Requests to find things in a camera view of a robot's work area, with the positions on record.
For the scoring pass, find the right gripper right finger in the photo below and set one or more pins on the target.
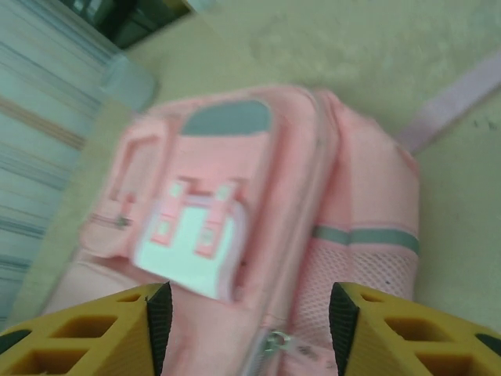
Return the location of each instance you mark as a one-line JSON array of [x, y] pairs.
[[415, 340]]

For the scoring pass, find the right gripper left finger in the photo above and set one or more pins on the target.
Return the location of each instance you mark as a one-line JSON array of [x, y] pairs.
[[86, 340]]

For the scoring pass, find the pink school backpack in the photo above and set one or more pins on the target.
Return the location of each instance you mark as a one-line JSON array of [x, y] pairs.
[[274, 188]]

